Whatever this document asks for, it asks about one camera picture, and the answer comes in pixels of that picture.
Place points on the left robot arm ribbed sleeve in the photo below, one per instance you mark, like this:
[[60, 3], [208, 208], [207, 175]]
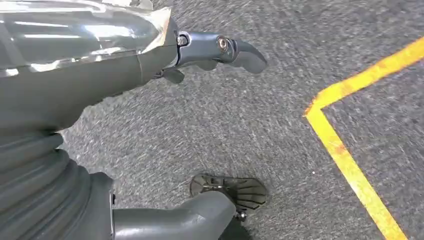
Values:
[[33, 192]]

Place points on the yellow floor tape square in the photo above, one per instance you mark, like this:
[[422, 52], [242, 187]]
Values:
[[331, 142]]

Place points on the black robot foot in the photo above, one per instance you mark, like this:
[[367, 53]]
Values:
[[248, 195]]

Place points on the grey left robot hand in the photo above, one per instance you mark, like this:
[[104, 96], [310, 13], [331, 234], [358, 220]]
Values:
[[66, 82]]

